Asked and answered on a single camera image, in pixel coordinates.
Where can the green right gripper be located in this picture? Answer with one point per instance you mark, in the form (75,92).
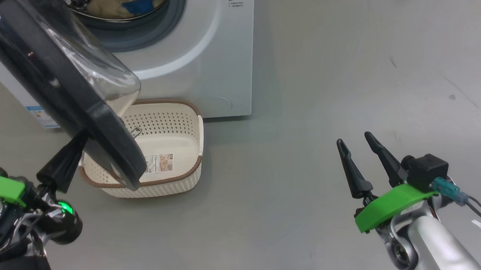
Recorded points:
(385,207)

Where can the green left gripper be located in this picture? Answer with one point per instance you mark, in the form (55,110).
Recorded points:
(3,188)

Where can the round dark washing machine door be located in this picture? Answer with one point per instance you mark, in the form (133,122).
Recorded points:
(60,90)

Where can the yellow garment with blue cuffs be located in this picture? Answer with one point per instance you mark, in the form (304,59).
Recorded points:
(137,6)

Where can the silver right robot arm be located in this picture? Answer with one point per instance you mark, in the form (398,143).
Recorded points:
(436,244)

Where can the paper product label in basket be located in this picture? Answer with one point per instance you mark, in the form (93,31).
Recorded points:
(158,163)

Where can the cream perforated laundry basket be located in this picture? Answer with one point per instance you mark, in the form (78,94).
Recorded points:
(171,130)

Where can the white front-load washing machine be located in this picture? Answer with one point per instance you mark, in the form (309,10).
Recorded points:
(204,51)

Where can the blue energy label sticker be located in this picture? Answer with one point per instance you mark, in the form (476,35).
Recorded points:
(40,115)

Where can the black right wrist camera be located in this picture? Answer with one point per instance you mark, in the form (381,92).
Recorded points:
(429,171)

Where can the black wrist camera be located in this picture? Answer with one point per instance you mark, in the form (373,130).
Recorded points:
(68,229)
(429,171)

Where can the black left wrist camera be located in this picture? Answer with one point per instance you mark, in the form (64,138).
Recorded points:
(68,229)

